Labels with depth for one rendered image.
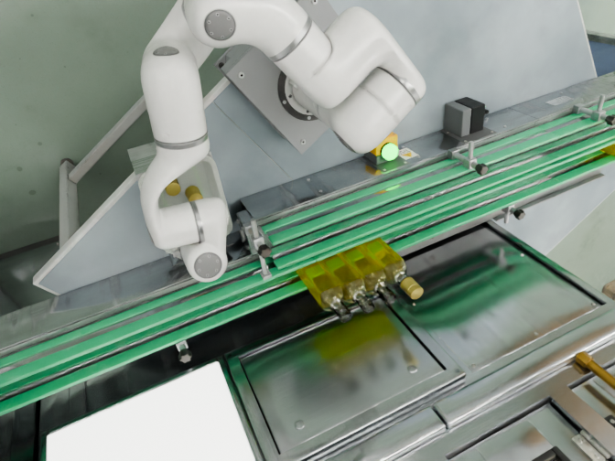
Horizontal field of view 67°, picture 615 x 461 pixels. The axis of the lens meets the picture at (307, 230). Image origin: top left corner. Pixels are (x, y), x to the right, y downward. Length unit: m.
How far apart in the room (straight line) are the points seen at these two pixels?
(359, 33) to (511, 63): 0.89
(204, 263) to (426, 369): 0.56
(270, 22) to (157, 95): 0.19
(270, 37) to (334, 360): 0.75
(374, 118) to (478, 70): 0.75
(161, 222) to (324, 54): 0.38
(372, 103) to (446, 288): 0.71
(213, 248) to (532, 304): 0.86
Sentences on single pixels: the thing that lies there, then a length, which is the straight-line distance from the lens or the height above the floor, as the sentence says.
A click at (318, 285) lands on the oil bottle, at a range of 1.10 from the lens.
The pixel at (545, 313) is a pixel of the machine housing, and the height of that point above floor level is 1.25.
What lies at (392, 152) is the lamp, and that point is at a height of 0.85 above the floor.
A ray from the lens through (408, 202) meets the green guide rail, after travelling 1.30.
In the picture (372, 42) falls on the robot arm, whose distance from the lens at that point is 0.76.
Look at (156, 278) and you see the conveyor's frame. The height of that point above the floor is 0.83.
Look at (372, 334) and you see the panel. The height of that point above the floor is 1.11.
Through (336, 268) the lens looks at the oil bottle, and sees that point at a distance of 1.14.
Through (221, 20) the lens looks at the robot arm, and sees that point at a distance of 0.67.
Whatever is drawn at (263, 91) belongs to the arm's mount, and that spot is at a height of 0.86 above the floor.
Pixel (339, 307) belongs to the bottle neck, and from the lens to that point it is 1.06.
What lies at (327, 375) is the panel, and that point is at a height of 1.16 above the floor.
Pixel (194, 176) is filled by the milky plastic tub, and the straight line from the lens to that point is 1.16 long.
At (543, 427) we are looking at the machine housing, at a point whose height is 1.47.
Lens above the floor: 1.81
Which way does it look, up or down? 50 degrees down
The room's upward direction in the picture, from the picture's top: 140 degrees clockwise
